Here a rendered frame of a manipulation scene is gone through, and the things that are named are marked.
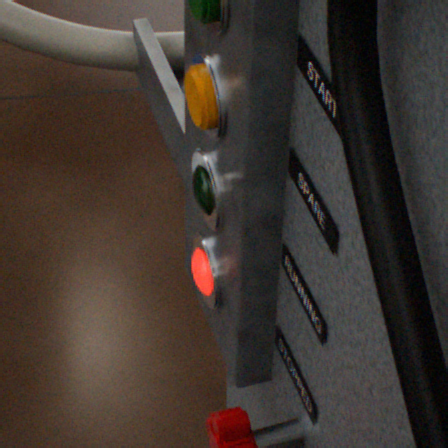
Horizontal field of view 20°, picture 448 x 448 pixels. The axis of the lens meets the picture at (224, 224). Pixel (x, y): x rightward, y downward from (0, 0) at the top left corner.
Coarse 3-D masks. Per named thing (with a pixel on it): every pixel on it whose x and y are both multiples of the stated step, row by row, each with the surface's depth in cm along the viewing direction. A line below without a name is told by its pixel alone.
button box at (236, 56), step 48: (240, 0) 43; (288, 0) 42; (192, 48) 51; (240, 48) 44; (288, 48) 44; (240, 96) 46; (288, 96) 45; (192, 144) 54; (240, 144) 47; (288, 144) 47; (192, 192) 57; (240, 192) 48; (240, 240) 50; (240, 288) 52; (240, 336) 54; (240, 384) 57
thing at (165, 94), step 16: (144, 32) 93; (144, 48) 92; (160, 48) 92; (144, 64) 93; (160, 64) 90; (144, 80) 94; (160, 80) 89; (176, 80) 96; (160, 96) 90; (176, 96) 88; (160, 112) 91; (176, 112) 87; (160, 128) 92; (176, 128) 87; (176, 144) 88; (176, 160) 89
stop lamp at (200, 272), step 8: (200, 256) 56; (192, 264) 56; (200, 264) 56; (192, 272) 57; (200, 272) 56; (208, 272) 55; (200, 280) 56; (208, 280) 56; (200, 288) 56; (208, 288) 56
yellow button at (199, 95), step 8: (200, 64) 49; (192, 72) 49; (200, 72) 48; (192, 80) 49; (200, 80) 48; (208, 80) 48; (192, 88) 49; (200, 88) 48; (208, 88) 48; (192, 96) 49; (200, 96) 48; (208, 96) 48; (192, 104) 49; (200, 104) 48; (208, 104) 48; (192, 112) 50; (200, 112) 48; (208, 112) 48; (200, 120) 49; (208, 120) 48; (208, 128) 49
